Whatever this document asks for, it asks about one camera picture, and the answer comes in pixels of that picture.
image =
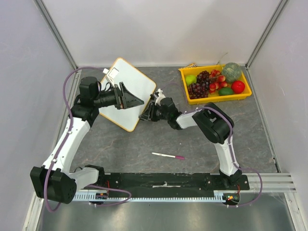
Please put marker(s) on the red apple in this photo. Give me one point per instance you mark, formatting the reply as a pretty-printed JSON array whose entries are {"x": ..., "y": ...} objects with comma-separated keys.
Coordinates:
[{"x": 238, "y": 87}]

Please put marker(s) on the green mango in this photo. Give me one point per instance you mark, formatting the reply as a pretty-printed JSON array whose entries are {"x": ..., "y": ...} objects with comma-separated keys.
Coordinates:
[{"x": 225, "y": 91}]

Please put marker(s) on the yellow-framed whiteboard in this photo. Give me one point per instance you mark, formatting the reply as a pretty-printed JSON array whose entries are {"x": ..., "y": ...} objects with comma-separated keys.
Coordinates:
[{"x": 137, "y": 88}]

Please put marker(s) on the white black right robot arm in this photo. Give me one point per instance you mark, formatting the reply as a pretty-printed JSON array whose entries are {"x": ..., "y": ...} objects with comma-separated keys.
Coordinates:
[{"x": 214, "y": 124}]

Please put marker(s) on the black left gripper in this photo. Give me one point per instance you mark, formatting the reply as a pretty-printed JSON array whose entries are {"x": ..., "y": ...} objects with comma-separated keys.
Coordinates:
[{"x": 121, "y": 96}]

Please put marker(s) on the yellow snack packet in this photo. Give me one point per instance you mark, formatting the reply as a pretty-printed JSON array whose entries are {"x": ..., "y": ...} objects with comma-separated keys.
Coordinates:
[{"x": 192, "y": 65}]

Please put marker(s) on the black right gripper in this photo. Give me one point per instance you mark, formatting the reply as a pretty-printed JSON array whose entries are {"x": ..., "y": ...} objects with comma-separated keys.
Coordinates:
[{"x": 152, "y": 113}]

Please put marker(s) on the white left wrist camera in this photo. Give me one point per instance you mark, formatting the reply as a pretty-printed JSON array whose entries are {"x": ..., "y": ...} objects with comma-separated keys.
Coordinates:
[{"x": 110, "y": 73}]

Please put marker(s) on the green netted melon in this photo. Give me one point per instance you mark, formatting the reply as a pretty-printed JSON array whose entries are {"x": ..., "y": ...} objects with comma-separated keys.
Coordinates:
[{"x": 232, "y": 72}]

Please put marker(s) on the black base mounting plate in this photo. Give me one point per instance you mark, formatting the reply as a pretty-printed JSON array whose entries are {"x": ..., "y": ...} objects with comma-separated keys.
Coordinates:
[{"x": 171, "y": 184}]

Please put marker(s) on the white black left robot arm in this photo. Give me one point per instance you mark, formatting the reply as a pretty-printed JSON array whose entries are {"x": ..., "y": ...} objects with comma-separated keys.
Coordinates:
[{"x": 53, "y": 180}]

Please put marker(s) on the white slotted cable duct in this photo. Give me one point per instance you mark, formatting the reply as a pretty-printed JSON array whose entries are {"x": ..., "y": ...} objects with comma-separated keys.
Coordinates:
[{"x": 97, "y": 196}]

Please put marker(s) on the green apple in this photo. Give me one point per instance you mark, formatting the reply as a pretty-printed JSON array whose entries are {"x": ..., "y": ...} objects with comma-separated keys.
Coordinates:
[{"x": 190, "y": 79}]

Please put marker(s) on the dark purple grape bunch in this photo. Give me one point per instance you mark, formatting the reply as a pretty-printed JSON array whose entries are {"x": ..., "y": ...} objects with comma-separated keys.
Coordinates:
[{"x": 198, "y": 91}]

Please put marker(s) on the white purple marker pen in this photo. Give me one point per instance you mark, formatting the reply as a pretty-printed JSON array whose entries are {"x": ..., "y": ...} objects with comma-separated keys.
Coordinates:
[{"x": 169, "y": 156}]

